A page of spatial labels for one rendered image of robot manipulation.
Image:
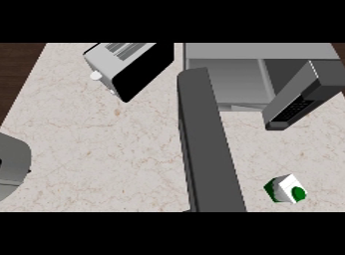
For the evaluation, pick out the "silver and black toaster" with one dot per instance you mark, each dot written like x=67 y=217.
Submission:
x=130 y=66

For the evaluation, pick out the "grey microwave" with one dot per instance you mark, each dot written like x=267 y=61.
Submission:
x=287 y=83

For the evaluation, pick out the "white and green milk carton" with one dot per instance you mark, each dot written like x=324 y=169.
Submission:
x=286 y=189

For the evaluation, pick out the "dark grey microwave door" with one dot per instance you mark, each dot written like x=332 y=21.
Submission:
x=207 y=142

